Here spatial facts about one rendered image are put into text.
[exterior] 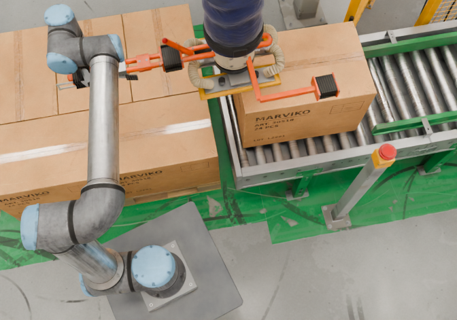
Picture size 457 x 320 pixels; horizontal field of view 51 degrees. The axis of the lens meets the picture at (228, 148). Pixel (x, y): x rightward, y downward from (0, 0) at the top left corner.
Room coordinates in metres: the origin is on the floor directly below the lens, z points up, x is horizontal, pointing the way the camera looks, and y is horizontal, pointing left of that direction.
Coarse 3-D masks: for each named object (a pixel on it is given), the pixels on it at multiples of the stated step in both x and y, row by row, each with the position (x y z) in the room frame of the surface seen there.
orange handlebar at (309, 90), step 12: (264, 36) 1.14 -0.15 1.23; (192, 48) 1.08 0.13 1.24; (204, 48) 1.09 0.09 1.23; (132, 60) 1.04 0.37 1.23; (144, 60) 1.03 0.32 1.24; (132, 72) 0.99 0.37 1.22; (252, 72) 0.97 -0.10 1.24; (252, 84) 0.92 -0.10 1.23; (264, 96) 0.86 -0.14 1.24; (276, 96) 0.86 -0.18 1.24; (288, 96) 0.86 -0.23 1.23
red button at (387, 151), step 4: (384, 144) 0.74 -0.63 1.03; (388, 144) 0.74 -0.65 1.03; (380, 148) 0.72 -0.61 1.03; (384, 148) 0.72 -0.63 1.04; (388, 148) 0.72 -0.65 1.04; (392, 148) 0.72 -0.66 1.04; (380, 152) 0.71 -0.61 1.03; (384, 152) 0.70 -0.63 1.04; (388, 152) 0.70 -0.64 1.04; (392, 152) 0.70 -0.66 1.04; (380, 156) 0.69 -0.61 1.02; (384, 156) 0.69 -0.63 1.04; (388, 156) 0.68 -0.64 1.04; (392, 156) 0.68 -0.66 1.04
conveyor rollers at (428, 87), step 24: (432, 48) 1.52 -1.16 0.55; (456, 48) 1.53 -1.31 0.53; (384, 72) 1.39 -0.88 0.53; (408, 72) 1.37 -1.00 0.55; (456, 72) 1.36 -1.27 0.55; (384, 96) 1.22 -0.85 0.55; (432, 96) 1.22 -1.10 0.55; (384, 120) 1.09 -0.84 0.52; (240, 144) 0.96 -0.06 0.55; (288, 144) 0.96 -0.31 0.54; (312, 144) 0.95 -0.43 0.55; (360, 144) 0.95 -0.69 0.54
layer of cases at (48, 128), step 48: (0, 48) 1.59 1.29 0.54; (144, 48) 1.57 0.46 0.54; (0, 96) 1.28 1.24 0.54; (48, 96) 1.27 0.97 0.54; (144, 96) 1.26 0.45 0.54; (192, 96) 1.25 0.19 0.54; (0, 144) 0.99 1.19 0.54; (48, 144) 0.99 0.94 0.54; (144, 144) 0.97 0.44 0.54; (192, 144) 0.97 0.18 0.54; (0, 192) 0.73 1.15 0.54; (48, 192) 0.75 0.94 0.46; (144, 192) 0.82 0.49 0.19
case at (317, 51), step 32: (288, 32) 1.36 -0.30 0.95; (320, 32) 1.36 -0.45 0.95; (352, 32) 1.35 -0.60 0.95; (256, 64) 1.19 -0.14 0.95; (288, 64) 1.19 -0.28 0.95; (320, 64) 1.18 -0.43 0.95; (352, 64) 1.18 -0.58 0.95; (352, 96) 1.01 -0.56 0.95; (256, 128) 0.95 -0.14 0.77; (288, 128) 0.97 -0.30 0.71; (320, 128) 0.99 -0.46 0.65; (352, 128) 1.02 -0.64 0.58
